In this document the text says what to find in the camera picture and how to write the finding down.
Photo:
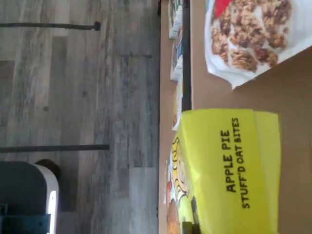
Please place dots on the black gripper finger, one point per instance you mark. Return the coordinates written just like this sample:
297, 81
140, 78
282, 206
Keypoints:
192, 229

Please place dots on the green Bobo's apple pie box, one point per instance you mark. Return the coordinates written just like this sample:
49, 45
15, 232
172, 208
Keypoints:
209, 170

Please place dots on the yellow-banded granola box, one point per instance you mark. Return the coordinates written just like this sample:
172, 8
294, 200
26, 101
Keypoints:
177, 107

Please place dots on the wooden shelf board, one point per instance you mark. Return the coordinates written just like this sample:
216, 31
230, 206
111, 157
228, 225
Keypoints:
297, 146

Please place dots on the blue-banded granola box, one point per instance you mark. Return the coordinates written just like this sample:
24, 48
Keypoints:
176, 65

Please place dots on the black metal shelf unit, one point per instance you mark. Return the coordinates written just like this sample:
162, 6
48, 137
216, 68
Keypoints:
187, 61

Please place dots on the green-banded granola box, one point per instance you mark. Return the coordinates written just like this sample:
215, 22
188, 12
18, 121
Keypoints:
175, 24

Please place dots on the dark brown round object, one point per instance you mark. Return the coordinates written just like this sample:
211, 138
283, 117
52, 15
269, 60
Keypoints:
48, 164

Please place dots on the dark grey white-edged equipment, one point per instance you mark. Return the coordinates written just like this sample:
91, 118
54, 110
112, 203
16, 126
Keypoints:
24, 185

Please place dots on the red-label Purely Elizabeth granola bag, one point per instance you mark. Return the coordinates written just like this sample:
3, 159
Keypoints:
243, 36

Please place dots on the black floor bar with knob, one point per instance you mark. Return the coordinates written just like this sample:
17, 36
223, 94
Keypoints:
48, 25

